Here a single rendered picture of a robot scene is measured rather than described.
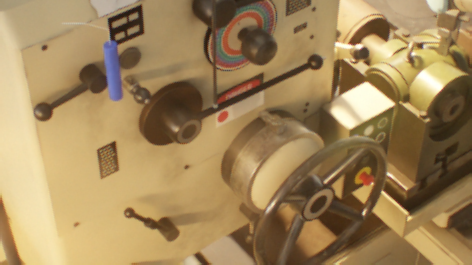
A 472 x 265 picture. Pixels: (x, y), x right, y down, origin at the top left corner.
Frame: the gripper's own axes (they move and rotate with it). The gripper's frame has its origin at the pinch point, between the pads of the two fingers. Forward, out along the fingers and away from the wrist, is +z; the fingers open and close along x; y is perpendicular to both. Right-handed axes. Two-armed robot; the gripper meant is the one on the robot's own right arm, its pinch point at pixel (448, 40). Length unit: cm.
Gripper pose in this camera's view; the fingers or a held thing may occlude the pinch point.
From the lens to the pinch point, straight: 251.6
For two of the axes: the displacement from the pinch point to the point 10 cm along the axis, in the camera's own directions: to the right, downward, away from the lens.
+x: 4.9, -5.9, 6.4
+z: 0.0, 7.3, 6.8
